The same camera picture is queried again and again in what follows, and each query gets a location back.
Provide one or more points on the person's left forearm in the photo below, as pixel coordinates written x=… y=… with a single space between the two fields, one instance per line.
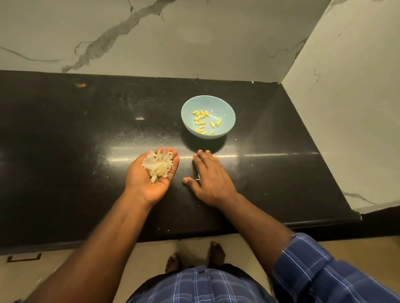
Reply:
x=87 y=259

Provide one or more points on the person's right hand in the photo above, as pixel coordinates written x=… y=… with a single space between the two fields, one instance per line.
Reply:
x=215 y=181

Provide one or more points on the person's left hand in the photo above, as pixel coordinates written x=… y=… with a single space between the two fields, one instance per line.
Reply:
x=147 y=187

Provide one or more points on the light blue bowl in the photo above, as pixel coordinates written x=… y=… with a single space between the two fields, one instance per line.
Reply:
x=224 y=128

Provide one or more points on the cluster of peeled garlic cloves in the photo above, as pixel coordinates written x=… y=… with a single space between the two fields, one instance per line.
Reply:
x=206 y=118

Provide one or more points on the pile of garlic skins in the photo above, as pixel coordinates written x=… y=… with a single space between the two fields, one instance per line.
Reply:
x=157 y=165

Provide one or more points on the person's right forearm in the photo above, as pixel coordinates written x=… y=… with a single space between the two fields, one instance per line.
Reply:
x=259 y=225

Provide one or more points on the blue plaid shirt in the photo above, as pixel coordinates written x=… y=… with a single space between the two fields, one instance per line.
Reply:
x=325 y=274

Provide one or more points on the small orange scrap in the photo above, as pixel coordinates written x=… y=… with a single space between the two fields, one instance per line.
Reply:
x=80 y=85

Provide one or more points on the person's left foot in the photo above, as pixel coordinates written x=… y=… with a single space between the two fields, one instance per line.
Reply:
x=173 y=263

